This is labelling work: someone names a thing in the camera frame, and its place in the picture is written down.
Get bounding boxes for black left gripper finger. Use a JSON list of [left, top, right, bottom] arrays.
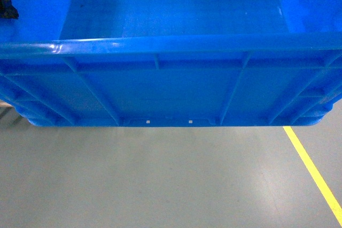
[[1, 0, 19, 19]]

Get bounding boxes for blue plastic crate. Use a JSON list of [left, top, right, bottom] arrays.
[[1, 0, 341, 127]]

